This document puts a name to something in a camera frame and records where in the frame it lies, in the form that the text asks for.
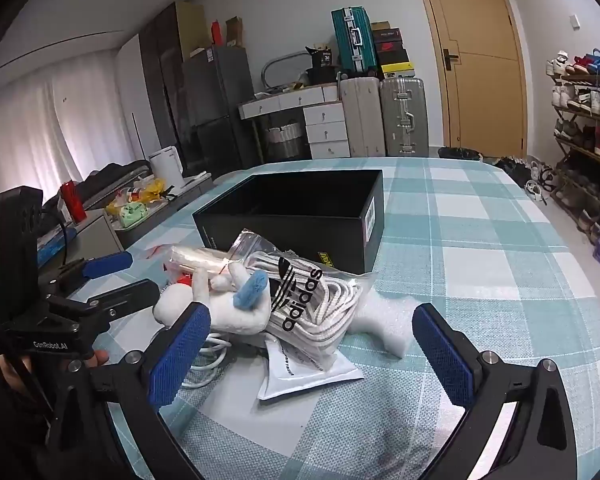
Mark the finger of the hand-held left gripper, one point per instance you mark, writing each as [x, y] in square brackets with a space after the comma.
[130, 299]
[107, 264]

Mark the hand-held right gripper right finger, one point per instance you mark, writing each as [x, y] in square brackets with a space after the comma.
[447, 355]

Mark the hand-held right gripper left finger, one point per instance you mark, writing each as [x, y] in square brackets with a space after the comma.
[180, 355]

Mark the white plush toy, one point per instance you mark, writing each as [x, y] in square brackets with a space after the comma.
[240, 317]

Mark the white foam piece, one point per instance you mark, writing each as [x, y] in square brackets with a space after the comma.
[380, 325]

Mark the bag of white laces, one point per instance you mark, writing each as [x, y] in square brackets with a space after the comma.
[330, 305]

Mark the black cardboard box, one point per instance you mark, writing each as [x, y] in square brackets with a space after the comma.
[280, 230]

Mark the person's left hand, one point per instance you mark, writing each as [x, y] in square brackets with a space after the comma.
[100, 358]

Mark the low grey cabinet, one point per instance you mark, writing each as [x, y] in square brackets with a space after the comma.
[100, 235]

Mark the green plastic bag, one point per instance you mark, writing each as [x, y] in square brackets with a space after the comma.
[132, 215]

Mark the red bottle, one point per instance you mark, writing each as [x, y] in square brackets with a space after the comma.
[74, 202]
[216, 32]

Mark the yellow plastic bag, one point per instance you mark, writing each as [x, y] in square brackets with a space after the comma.
[147, 191]

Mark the teal checkered tablecloth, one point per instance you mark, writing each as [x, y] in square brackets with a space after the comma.
[480, 270]

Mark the white kettle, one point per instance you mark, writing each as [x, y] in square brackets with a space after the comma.
[166, 167]

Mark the white paper packet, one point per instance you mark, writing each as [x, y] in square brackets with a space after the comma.
[305, 380]

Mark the white curtain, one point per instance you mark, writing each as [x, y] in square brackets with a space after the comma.
[55, 125]

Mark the grey refrigerator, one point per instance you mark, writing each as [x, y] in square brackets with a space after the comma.
[220, 105]

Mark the pile of loose shoes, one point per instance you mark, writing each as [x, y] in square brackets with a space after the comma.
[522, 172]

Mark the dark wardrobe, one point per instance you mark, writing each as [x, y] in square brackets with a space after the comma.
[165, 70]

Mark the silver suitcase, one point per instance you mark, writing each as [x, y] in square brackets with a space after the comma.
[405, 115]

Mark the beige suitcase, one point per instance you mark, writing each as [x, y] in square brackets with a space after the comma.
[362, 117]

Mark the white drawer desk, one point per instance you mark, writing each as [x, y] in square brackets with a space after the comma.
[325, 125]

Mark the open cardboard box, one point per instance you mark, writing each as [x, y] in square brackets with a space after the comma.
[234, 31]

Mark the wooden door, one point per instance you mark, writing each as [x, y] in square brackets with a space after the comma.
[480, 85]

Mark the yellow black shoe box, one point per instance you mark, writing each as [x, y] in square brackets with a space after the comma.
[397, 70]

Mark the wooden shoe rack with shoes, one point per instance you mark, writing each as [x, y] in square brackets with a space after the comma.
[585, 100]

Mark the black bag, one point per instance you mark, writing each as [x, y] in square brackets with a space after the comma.
[322, 62]

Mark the black red shoe box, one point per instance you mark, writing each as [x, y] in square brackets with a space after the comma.
[391, 52]

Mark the plain black shoe box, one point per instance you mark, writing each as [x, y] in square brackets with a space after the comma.
[387, 34]

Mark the teal suitcase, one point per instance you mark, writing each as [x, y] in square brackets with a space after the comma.
[352, 40]

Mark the brown cardboard box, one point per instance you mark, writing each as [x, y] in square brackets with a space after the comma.
[380, 25]

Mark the curved metal frame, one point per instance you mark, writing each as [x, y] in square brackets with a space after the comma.
[275, 62]

